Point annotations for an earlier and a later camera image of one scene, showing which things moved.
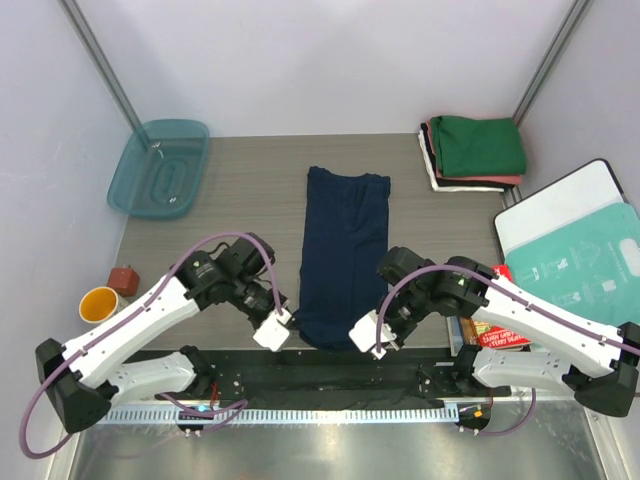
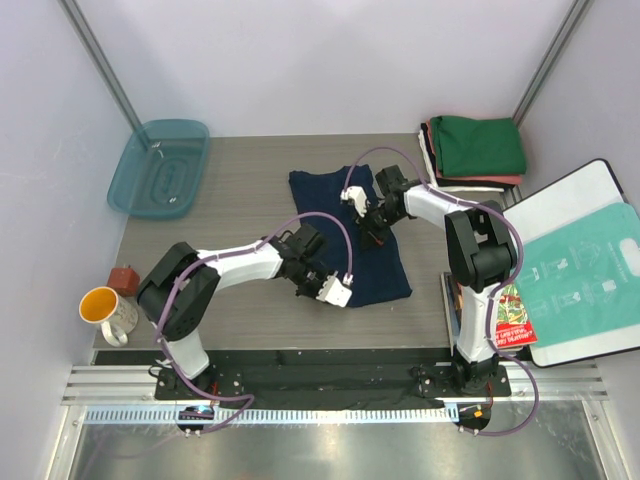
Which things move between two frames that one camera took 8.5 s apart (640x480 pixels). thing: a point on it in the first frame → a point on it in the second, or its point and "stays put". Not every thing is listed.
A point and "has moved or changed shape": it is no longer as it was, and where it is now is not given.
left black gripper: [273, 305] → [303, 293]
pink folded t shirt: [501, 179] stays put
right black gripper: [400, 334] → [368, 229]
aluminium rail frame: [526, 442] stays put
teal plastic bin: [160, 170] stays put
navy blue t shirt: [344, 268] has moved or changed shape
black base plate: [341, 375] stays put
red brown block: [125, 281] stays put
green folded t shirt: [477, 146] stays put
